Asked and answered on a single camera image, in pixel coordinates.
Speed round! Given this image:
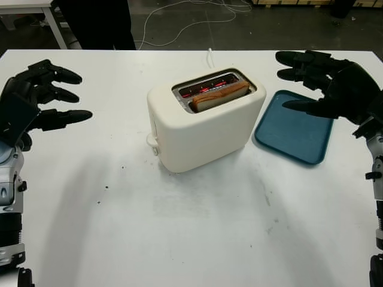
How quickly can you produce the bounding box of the white two-slot toaster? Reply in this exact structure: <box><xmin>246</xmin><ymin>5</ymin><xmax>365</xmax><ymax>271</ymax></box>
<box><xmin>146</xmin><ymin>68</ymin><xmax>267</xmax><ymax>173</ymax></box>

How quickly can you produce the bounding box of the black bag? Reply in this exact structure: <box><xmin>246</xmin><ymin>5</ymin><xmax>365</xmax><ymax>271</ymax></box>
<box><xmin>330</xmin><ymin>0</ymin><xmax>350</xmax><ymax>19</ymax></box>

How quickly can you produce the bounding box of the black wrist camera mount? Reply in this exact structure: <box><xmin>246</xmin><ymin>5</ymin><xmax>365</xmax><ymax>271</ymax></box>
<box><xmin>352</xmin><ymin>113</ymin><xmax>383</xmax><ymax>141</ymax></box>
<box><xmin>0</xmin><ymin>94</ymin><xmax>41</xmax><ymax>148</ymax></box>

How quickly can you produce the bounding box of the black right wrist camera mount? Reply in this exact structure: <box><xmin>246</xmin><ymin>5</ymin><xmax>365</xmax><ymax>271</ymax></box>
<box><xmin>352</xmin><ymin>113</ymin><xmax>383</xmax><ymax>141</ymax></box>

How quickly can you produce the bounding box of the blue plastic tray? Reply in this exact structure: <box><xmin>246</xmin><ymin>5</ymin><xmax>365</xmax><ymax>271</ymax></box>
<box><xmin>254</xmin><ymin>89</ymin><xmax>335</xmax><ymax>166</ymax></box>

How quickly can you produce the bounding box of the person in black trousers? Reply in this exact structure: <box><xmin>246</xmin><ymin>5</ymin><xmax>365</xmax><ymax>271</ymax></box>
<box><xmin>56</xmin><ymin>0</ymin><xmax>137</xmax><ymax>51</ymax></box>

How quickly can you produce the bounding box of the toast slice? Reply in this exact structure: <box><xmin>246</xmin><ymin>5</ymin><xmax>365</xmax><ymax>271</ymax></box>
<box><xmin>191</xmin><ymin>80</ymin><xmax>251</xmax><ymax>114</ymax></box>

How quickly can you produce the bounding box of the white desk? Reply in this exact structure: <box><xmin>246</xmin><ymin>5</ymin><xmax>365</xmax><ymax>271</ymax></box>
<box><xmin>0</xmin><ymin>0</ymin><xmax>72</xmax><ymax>50</ymax></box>

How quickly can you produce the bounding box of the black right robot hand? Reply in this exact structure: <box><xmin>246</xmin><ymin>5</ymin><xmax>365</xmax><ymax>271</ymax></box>
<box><xmin>275</xmin><ymin>50</ymin><xmax>383</xmax><ymax>126</ymax></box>

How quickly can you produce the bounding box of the white floor cable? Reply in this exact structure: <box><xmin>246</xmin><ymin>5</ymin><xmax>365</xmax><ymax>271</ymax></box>
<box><xmin>140</xmin><ymin>0</ymin><xmax>254</xmax><ymax>47</ymax></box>

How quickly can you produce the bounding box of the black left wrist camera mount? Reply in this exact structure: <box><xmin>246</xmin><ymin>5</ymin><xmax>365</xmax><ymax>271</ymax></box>
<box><xmin>0</xmin><ymin>94</ymin><xmax>41</xmax><ymax>148</ymax></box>

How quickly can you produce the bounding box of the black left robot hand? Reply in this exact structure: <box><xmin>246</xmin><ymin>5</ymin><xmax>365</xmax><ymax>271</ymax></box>
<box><xmin>0</xmin><ymin>59</ymin><xmax>93</xmax><ymax>152</ymax></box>

